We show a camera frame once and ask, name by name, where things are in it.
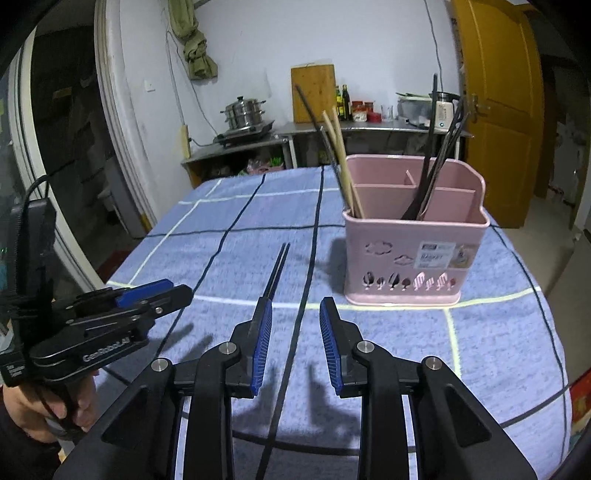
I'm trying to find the long metal kitchen table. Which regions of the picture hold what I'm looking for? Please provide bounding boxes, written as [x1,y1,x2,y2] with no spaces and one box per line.
[277,121,475,169]

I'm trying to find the white electric kettle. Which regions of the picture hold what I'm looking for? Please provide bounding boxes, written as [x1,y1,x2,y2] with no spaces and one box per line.
[434,91,463,131]

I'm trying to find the metal chopstick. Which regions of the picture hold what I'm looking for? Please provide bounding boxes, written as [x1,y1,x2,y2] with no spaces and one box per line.
[416,117,460,220]

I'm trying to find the wooden chopstick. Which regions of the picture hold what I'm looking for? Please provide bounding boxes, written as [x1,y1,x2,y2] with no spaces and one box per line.
[331,107,366,219]
[322,111,357,217]

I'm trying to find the hanging green cloth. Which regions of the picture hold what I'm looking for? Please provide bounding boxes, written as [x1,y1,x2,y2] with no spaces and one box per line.
[167,0,218,80]

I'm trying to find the person's left forearm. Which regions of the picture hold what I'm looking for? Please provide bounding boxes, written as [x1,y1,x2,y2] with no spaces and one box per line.
[0,408,63,468]

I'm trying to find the yellow wooden door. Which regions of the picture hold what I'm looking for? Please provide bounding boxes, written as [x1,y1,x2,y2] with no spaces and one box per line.
[450,0,544,230]

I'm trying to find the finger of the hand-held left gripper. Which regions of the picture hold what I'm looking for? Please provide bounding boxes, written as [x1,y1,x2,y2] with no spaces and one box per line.
[115,279,175,309]
[134,284,195,321]

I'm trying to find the black induction cooker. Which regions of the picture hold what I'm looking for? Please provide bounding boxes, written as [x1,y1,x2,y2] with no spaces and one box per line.
[213,120,276,147]

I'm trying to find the person's left hand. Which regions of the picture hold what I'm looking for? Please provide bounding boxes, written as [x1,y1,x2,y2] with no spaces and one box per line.
[0,368,100,443]

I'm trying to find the wooden cutting board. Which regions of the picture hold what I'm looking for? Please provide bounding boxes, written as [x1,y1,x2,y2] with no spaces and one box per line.
[291,62,337,124]

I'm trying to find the red sauce jars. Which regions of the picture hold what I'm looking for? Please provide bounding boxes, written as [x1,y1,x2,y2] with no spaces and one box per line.
[352,100,382,123]

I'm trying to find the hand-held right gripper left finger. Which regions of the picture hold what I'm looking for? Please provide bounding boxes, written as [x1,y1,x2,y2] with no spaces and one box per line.
[53,298,274,480]

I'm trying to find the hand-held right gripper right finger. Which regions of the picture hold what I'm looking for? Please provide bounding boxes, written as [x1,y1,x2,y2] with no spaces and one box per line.
[320,296,539,480]

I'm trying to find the black chopstick with silver cap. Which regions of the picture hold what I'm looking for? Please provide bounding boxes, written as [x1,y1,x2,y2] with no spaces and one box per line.
[263,243,291,303]
[252,242,286,330]

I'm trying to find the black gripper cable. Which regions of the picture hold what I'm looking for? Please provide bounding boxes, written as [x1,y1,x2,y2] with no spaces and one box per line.
[22,172,68,206]

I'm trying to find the blue plaid blanket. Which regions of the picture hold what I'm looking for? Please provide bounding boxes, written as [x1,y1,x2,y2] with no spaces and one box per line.
[92,165,571,480]

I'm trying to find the clear plastic container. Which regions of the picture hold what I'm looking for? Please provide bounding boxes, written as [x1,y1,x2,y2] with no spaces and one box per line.
[397,92,435,126]

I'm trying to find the thin black chopstick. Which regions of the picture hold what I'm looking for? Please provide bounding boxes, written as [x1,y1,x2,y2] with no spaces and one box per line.
[294,84,346,184]
[320,126,343,186]
[401,73,440,220]
[418,95,468,220]

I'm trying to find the pink plastic utensil holder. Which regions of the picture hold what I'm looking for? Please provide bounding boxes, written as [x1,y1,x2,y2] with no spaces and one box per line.
[342,154,491,308]

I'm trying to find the pink basket with greens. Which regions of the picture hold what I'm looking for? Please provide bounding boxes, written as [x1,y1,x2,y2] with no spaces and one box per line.
[247,157,285,174]

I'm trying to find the black kettle power cable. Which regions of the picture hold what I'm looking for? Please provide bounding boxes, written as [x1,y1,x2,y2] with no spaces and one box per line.
[424,0,448,94]

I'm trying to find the black cooker power cable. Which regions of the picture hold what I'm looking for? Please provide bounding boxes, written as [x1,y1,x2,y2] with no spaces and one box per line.
[170,34,223,141]

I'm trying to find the stainless steel steamer pot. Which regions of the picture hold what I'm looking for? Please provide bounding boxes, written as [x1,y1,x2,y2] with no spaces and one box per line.
[225,96,267,131]

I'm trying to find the small metal kitchen table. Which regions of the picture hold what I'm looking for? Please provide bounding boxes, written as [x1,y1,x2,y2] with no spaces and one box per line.
[181,134,293,188]

